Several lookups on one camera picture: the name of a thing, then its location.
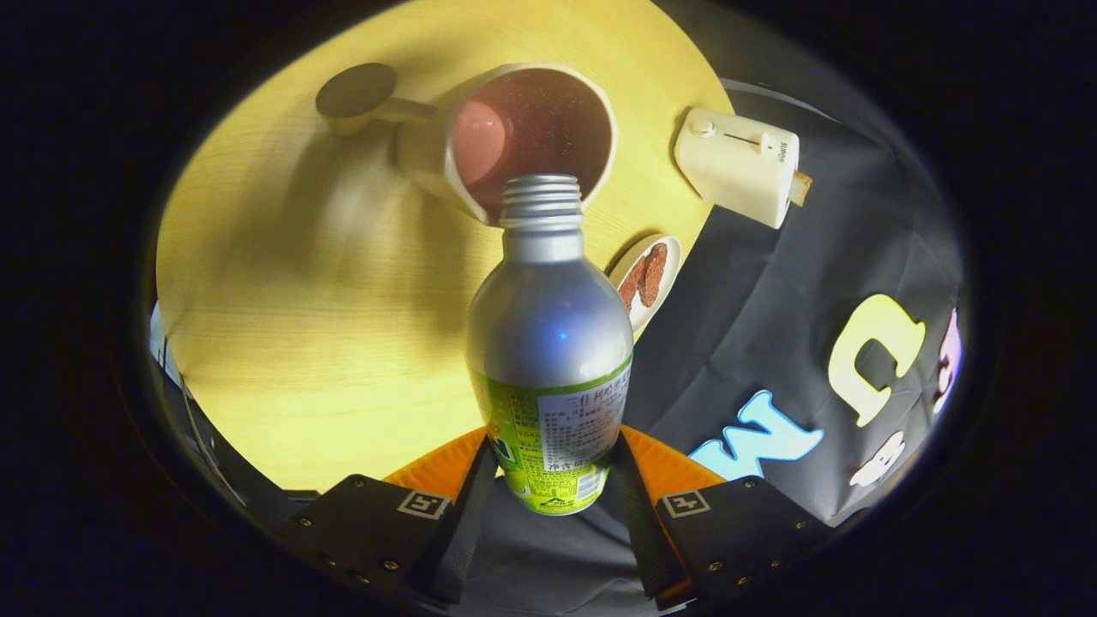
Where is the silver bottle with green label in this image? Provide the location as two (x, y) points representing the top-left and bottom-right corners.
(465, 174), (635, 517)

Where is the beige wooden cup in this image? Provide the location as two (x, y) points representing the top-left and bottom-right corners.
(315, 62), (619, 228)

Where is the brown food piece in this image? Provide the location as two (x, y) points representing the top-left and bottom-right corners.
(619, 243), (668, 311)

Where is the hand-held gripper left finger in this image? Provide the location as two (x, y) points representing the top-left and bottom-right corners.
(273, 428), (500, 605)

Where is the wooden table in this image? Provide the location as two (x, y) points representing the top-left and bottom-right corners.
(154, 0), (736, 494)

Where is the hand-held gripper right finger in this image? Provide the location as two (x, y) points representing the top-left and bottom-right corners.
(610, 426), (834, 611)

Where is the white toaster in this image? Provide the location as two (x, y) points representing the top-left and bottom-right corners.
(674, 107), (800, 230)

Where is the white round plate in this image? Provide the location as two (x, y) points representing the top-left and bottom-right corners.
(607, 234), (683, 335)

